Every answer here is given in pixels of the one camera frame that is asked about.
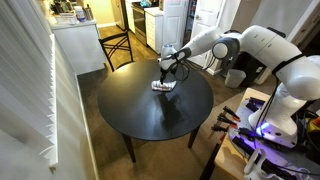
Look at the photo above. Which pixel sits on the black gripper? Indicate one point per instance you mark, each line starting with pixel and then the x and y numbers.
pixel 167 71

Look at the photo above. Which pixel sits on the white plaid dish towel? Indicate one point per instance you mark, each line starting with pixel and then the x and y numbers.
pixel 163 86

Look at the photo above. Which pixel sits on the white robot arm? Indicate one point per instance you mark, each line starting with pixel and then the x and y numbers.
pixel 266 43

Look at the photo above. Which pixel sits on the round black table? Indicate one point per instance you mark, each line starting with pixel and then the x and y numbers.
pixel 150 113

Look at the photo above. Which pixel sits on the white narrow kitchen cabinet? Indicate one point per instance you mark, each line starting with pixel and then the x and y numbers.
pixel 154 30

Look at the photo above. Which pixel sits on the white panel door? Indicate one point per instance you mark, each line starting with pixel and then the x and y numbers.
pixel 176 23
pixel 206 20

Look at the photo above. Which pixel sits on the steel kitchen stove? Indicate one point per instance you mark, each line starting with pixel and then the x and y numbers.
pixel 139 23

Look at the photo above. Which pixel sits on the black metal chair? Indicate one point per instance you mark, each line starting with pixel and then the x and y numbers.
pixel 113 36

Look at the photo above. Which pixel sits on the white trash bin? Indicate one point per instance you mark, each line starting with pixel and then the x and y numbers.
pixel 235 78

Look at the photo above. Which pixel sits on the orange black bar clamp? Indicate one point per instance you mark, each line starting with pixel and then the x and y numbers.
pixel 230 115
pixel 220 128

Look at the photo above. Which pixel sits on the black box-shaped object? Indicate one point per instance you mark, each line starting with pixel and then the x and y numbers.
pixel 248 68

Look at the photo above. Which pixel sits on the white kitchen base cabinet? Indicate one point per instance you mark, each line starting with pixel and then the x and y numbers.
pixel 80 46

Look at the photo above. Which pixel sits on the wooden workbench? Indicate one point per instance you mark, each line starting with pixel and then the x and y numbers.
pixel 230 160

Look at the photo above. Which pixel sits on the white blue-labelled container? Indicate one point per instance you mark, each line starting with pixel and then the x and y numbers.
pixel 80 14

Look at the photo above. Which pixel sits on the clear plastic food container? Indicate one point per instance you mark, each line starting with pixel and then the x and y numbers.
pixel 65 18

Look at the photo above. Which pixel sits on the white vertical blinds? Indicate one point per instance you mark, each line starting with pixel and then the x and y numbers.
pixel 23 83

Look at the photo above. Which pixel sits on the yellow black device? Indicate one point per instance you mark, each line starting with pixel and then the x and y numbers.
pixel 314 125

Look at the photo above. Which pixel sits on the round metal base plate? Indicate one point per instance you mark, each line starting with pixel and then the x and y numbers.
pixel 246 118

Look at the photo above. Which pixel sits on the black mounting bracket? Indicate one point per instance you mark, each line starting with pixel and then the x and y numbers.
pixel 246 146
pixel 252 107
pixel 257 100

